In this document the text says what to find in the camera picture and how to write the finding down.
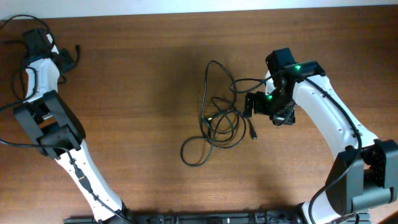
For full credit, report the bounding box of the black usb cable gold plug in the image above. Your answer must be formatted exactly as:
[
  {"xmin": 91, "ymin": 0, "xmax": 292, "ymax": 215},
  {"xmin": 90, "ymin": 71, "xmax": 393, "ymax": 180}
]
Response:
[{"xmin": 180, "ymin": 60, "xmax": 252, "ymax": 167}]

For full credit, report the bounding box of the black usb cable micro plug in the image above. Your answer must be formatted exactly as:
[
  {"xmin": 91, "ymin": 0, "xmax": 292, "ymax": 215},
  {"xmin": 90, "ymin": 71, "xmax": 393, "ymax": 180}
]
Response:
[{"xmin": 1, "ymin": 14, "xmax": 81, "ymax": 108}]

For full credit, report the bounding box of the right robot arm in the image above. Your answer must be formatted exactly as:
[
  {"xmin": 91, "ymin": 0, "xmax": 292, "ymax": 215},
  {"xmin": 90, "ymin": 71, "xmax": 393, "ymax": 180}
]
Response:
[{"xmin": 243, "ymin": 48, "xmax": 397, "ymax": 223}]

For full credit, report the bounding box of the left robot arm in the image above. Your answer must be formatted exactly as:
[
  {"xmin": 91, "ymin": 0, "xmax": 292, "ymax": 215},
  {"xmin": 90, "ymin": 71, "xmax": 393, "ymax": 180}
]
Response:
[{"xmin": 13, "ymin": 28, "xmax": 132, "ymax": 223}]

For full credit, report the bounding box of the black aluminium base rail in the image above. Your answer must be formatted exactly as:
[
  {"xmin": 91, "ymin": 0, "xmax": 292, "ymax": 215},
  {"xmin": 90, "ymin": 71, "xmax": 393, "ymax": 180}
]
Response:
[{"xmin": 63, "ymin": 210, "xmax": 372, "ymax": 224}]

